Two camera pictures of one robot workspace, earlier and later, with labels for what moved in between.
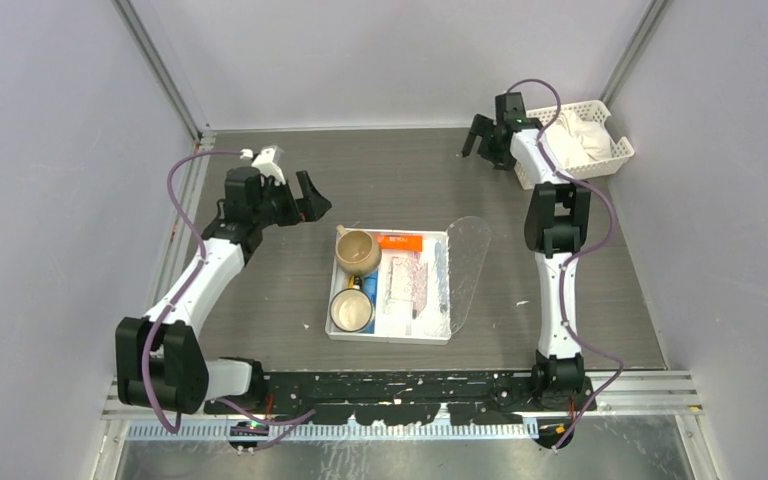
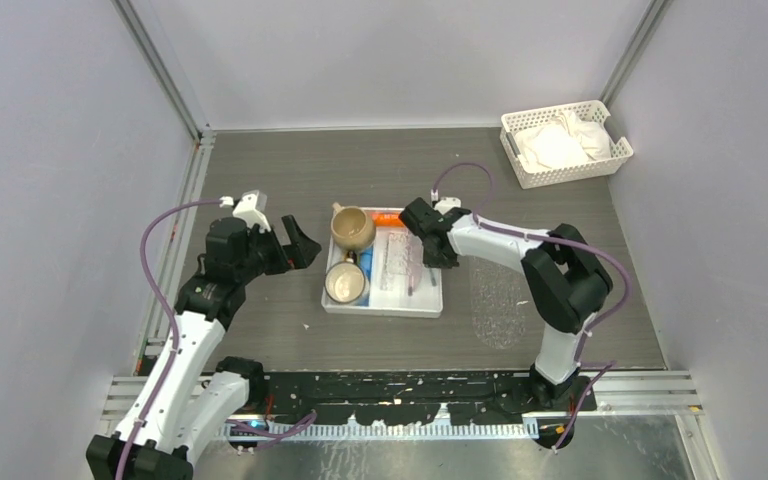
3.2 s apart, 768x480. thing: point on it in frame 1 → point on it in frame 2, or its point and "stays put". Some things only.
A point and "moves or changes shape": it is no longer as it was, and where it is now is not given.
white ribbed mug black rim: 351,309 → 344,281
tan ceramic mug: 356,252 → 352,228
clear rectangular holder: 407,291 → 404,262
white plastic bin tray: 390,285 moves or changes shape
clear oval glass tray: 469,240 → 499,304
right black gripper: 484,126 → 434,260
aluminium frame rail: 621,396 stays put
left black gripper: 310,208 → 299,253
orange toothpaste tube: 400,242 → 387,219
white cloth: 576,141 stays put
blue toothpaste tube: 370,284 → 365,260
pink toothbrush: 418,276 → 414,263
